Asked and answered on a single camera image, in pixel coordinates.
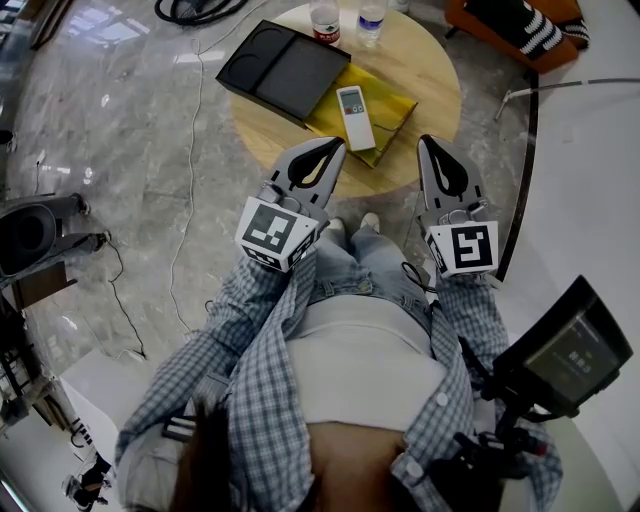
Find black white striped cushion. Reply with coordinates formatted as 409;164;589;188
477;0;591;61

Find grey metal rod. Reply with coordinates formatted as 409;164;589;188
494;77;640;121

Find black tray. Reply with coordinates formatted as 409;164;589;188
215;19;352;130

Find blue label water bottle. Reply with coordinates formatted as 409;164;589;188
355;0;389;49

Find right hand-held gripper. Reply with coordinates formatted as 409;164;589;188
416;133;500;278

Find person's leg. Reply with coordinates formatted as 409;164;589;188
349;224;431;311
314;227;361;301

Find black coiled hose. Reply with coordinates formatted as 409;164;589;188
153;0;251;26

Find orange armchair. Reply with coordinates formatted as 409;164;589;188
443;0;581;76

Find black monitor screen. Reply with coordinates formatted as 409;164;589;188
492;274;634;419

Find person's left forearm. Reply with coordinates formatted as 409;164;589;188
204;254;319;361

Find red cap water bottle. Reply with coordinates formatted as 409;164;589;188
308;0;342;47

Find person's torso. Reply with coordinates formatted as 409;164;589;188
114;289;564;512

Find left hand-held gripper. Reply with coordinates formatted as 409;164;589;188
233;135;349;274

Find white remote control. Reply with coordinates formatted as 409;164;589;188
335;84;377;152

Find person's right leg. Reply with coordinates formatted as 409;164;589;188
349;224;431;311

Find long black floor cable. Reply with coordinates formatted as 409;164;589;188
102;234;147;360

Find large white rectangular block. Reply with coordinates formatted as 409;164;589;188
59;347;161;451

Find person's left leg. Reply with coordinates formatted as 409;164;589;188
314;227;361;301

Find black camera rig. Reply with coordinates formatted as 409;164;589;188
429;419;549;496

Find black round chair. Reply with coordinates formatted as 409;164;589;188
0;204;56;279

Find person's right forearm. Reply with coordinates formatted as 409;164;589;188
434;272;509;381

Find long white floor cable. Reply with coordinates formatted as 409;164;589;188
168;37;206;336

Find brown wooden cabinet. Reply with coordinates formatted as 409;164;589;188
12;259;79;309

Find round wooden side table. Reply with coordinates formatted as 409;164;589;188
228;4;464;199

